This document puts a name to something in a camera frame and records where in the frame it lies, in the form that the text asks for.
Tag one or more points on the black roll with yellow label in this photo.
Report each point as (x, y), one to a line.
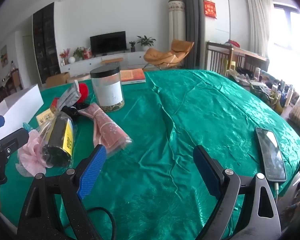
(57, 135)

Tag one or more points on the wooden dining chair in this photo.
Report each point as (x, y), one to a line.
(15, 80)

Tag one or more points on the green satin tablecloth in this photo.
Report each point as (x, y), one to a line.
(165, 130)

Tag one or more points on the leafy green plant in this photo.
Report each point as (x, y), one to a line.
(78, 52)

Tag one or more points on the black mesh bag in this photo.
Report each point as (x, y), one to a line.
(72, 110)

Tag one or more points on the large green potted plant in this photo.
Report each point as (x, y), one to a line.
(145, 41)

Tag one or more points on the orange lounge chair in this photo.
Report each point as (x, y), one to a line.
(170, 52)

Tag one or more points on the white cardboard box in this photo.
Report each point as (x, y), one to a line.
(17, 105)

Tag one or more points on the yellow card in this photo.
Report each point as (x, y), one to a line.
(46, 117)

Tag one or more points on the white curtain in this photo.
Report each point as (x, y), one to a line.
(260, 22)

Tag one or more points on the white round vase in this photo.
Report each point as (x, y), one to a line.
(71, 60)

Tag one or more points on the small potted plant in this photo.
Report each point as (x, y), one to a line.
(132, 45)

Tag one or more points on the orange book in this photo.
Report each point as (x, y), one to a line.
(132, 76)

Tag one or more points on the red snack packet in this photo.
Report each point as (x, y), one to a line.
(54, 102)

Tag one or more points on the grey foil pouch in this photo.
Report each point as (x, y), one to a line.
(68, 95)

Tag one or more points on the brown cardboard box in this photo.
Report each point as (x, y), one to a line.
(57, 78)

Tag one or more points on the wooden slatted crib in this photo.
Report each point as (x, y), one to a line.
(215, 57)

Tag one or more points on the covered floor air conditioner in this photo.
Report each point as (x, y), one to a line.
(176, 25)

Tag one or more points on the black smartphone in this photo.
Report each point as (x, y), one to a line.
(271, 152)

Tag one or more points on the red blossom branch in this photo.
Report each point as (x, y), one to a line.
(64, 54)

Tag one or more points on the dark display cabinet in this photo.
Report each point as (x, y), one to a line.
(46, 42)

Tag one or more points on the flat screen television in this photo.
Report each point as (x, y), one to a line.
(108, 42)

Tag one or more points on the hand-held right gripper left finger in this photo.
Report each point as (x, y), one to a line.
(92, 172)

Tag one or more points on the pink mesh scrunchie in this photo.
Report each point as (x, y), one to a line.
(30, 157)

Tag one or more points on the pink cloth roll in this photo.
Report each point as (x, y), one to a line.
(107, 127)

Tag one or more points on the framed wall painting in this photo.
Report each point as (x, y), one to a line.
(4, 56)

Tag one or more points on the red yarn ball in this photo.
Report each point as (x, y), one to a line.
(83, 92)

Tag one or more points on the pile of assorted bottles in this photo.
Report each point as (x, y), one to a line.
(265, 85)

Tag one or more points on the clear jar with black lid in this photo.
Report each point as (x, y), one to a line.
(107, 90)

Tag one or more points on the grey curtain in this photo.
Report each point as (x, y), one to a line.
(192, 17)

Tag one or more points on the white television cabinet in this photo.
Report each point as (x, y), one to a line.
(90, 63)

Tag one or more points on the red wall hanging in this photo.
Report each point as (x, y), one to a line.
(210, 8)

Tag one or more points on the red flower bouquet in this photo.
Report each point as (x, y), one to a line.
(87, 53)

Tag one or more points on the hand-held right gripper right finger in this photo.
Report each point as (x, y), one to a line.
(207, 172)

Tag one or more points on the wooden stool with metal legs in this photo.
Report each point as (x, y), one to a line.
(111, 60)

